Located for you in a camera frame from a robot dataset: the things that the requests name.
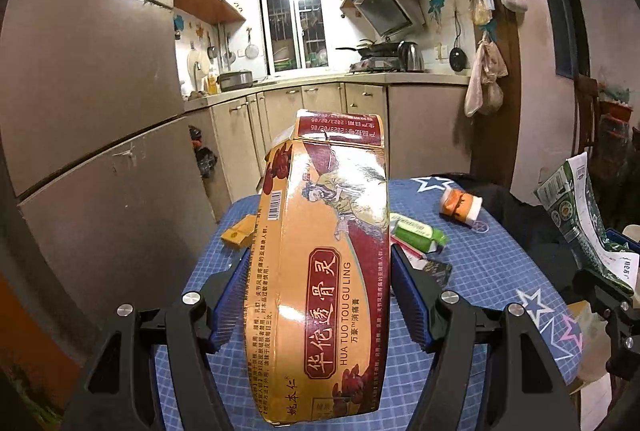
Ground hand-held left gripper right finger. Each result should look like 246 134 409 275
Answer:
390 243 576 431

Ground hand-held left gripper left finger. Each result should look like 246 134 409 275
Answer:
62 247 254 431

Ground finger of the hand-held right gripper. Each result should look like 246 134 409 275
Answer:
571 267 640 382

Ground green and white paper bag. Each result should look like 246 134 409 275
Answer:
534 152 640 296

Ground orange paper cup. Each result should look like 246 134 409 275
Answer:
440 188 483 227

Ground yellow printed medicine box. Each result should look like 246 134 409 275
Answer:
243 110 392 426

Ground small dark packet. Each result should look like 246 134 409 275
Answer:
417 256 453 290

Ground small yellow box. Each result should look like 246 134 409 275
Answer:
220 214 262 250

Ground green carton box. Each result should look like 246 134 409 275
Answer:
390 212 449 255

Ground dark cloth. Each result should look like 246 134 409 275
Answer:
450 172 571 292

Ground blue grid tablecloth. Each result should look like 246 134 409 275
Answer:
154 176 586 431

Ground black bag on fridge side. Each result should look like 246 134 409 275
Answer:
188 126 218 179

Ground dark wooden chair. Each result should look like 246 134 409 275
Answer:
572 74 601 172

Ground beige base cabinets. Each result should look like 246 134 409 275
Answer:
185 81 473 222

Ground grey rice cooker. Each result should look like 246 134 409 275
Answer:
219 70 253 92

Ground hanging beige plastic bags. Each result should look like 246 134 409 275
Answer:
464 38 508 118

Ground gas stove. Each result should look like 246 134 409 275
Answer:
350 56 401 73

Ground steel kettle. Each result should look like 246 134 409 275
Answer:
397 40 425 72

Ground beige refrigerator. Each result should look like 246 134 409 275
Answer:
0 0 237 362

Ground black wok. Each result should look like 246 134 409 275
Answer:
336 40 401 58

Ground kitchen window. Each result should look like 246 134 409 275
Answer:
257 0 335 74

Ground hanging white and yellow bag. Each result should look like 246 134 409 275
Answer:
471 0 496 26

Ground steel range hood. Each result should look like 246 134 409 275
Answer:
340 0 426 37

